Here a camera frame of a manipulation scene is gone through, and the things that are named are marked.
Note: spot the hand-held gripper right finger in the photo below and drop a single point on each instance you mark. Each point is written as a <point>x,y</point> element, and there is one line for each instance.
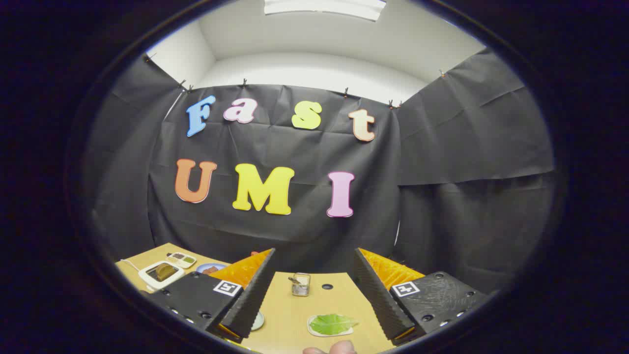
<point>376,300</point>

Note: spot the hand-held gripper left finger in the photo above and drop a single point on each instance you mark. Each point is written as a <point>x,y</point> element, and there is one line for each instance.
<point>253,300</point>

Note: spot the green lettuce leaf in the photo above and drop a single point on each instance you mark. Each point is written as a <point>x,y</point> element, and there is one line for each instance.
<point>331,324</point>

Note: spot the brown toast bread slice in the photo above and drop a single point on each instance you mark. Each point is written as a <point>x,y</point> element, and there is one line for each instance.
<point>163,272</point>

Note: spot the pale green round plate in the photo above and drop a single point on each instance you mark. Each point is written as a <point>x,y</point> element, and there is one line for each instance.
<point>258,322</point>

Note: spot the metal utensil in basket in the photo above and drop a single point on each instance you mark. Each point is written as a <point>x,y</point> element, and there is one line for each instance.
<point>295,280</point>

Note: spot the brown meat pieces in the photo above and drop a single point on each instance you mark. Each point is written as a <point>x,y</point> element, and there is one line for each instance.
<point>210,270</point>

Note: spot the blue plate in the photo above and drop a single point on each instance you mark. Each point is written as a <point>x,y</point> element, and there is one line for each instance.
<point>200,269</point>

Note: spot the white square plate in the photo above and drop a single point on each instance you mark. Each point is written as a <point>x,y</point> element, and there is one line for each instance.
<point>314,332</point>

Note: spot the white four-compartment condiment dish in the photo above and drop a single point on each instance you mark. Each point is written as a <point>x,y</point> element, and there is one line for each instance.
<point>181,259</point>

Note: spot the white toaster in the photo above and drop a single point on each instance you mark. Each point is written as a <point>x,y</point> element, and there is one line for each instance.
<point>147,278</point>

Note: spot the ceiling light panel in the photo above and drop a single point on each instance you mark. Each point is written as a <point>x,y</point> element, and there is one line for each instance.
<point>324,7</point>

